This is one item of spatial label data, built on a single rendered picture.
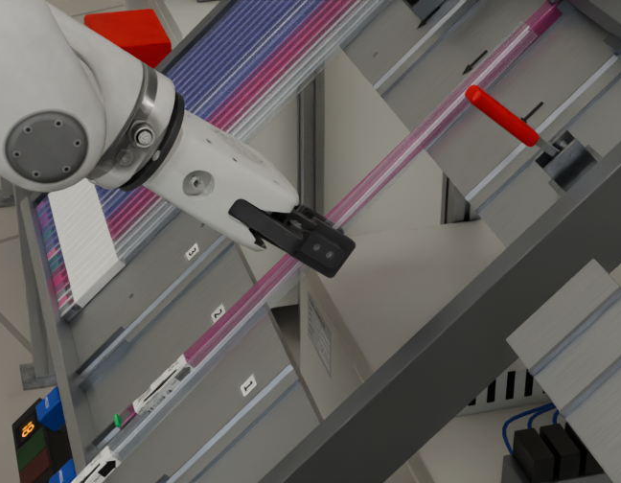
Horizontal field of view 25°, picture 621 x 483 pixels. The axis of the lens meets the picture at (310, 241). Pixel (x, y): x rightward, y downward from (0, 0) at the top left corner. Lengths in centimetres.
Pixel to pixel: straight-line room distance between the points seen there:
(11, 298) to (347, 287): 134
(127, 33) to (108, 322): 69
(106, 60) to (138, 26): 106
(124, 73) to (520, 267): 29
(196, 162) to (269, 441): 24
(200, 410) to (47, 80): 41
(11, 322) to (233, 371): 169
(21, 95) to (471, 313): 34
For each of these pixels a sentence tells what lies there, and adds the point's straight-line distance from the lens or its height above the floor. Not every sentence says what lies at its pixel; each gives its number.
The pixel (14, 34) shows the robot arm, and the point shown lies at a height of 117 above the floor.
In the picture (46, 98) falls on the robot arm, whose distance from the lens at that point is 78.
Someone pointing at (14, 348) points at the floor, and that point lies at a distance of 269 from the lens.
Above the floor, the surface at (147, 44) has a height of 78.
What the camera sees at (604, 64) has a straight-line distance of 103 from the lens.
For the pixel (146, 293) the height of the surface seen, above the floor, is 78.
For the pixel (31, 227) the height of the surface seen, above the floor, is 73.
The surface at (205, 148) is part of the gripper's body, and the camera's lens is 90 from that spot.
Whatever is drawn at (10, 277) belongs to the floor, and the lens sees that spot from 292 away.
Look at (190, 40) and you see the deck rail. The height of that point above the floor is 90.
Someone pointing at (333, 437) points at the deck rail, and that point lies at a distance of 96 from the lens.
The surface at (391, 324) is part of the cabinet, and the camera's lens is 154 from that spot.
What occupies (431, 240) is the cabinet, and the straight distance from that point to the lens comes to 171.
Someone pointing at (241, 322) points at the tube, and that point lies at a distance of 100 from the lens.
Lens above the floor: 143
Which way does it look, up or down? 29 degrees down
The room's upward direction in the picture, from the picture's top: straight up
